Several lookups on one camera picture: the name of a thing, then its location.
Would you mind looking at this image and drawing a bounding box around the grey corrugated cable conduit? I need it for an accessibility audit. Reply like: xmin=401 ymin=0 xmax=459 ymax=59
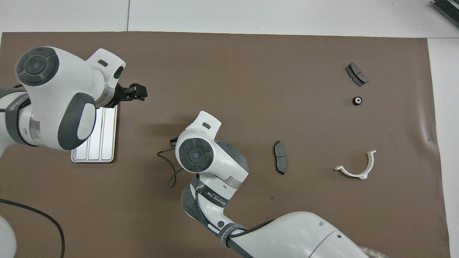
xmin=360 ymin=246 xmax=389 ymax=258

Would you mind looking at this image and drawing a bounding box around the white plastic half-ring clamp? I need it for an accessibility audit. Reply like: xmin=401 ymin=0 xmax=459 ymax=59
xmin=334 ymin=150 xmax=377 ymax=180

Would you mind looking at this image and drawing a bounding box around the dark grey brake pad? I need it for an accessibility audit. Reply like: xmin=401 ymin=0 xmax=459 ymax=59
xmin=273 ymin=140 xmax=288 ymax=176
xmin=345 ymin=63 xmax=369 ymax=87

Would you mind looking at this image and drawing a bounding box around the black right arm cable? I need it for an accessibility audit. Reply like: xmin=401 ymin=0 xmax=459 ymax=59
xmin=157 ymin=143 xmax=276 ymax=244

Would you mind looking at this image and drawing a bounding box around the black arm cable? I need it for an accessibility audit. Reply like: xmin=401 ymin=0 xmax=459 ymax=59
xmin=157 ymin=143 xmax=276 ymax=244
xmin=0 ymin=199 xmax=66 ymax=258

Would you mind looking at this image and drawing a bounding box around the dark ribbed metal device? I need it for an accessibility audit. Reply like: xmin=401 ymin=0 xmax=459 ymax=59
xmin=432 ymin=0 xmax=459 ymax=23

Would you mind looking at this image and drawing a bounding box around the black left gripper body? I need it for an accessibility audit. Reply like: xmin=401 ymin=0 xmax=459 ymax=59
xmin=102 ymin=83 xmax=135 ymax=108

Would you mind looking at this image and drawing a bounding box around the silver metal compartment tray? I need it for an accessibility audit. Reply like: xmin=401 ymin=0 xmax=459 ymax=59
xmin=71 ymin=104 xmax=119 ymax=163

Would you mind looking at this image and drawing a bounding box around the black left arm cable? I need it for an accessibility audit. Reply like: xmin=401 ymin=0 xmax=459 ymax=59
xmin=0 ymin=199 xmax=66 ymax=258

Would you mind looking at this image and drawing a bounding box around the large brown table mat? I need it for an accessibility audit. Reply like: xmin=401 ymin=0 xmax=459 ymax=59
xmin=0 ymin=31 xmax=451 ymax=258

